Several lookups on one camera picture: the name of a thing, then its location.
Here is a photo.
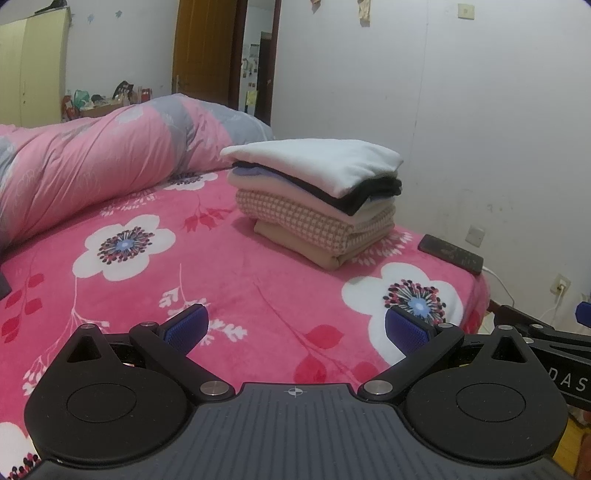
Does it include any pink floral blanket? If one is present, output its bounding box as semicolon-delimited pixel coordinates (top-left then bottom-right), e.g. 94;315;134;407
0;168;490;480

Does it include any folded blue garment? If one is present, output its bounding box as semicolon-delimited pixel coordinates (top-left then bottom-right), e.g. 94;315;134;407
233;167;296;183

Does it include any white long-sleeve sweater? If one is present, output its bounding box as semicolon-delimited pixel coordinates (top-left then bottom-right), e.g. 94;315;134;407
220;138;404;198

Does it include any pink grey duvet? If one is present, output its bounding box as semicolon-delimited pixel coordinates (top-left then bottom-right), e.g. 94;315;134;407
0;93;276;252

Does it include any black rectangular device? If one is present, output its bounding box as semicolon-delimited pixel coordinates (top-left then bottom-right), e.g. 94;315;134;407
418;234;484;276

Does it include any cardboard box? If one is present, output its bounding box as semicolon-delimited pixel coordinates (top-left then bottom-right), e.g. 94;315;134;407
79;102;122;120

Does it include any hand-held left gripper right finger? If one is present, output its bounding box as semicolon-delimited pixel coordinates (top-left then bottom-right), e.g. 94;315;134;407
358;305;532;401

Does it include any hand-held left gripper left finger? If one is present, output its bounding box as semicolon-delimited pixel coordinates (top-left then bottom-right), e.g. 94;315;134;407
55;302;233;398

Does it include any white cable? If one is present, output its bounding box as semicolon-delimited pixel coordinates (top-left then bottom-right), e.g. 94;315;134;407
480;265;566;324

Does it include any folded beige garment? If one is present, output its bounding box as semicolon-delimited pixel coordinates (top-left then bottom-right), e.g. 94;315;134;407
253;219;393;271

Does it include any yellow wardrobe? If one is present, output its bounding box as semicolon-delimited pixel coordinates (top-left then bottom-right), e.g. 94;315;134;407
0;7;72;129

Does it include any white fridge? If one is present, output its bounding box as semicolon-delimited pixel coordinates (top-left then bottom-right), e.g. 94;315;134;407
241;32;273;123

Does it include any folded black garment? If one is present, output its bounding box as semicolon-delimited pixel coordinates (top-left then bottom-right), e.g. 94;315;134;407
231;159;403;217

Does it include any wooden door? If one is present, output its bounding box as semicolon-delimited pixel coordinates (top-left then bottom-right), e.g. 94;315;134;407
172;0;282;127

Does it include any folded checkered garment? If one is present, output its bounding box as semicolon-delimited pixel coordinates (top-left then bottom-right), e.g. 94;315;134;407
235;190;397;259

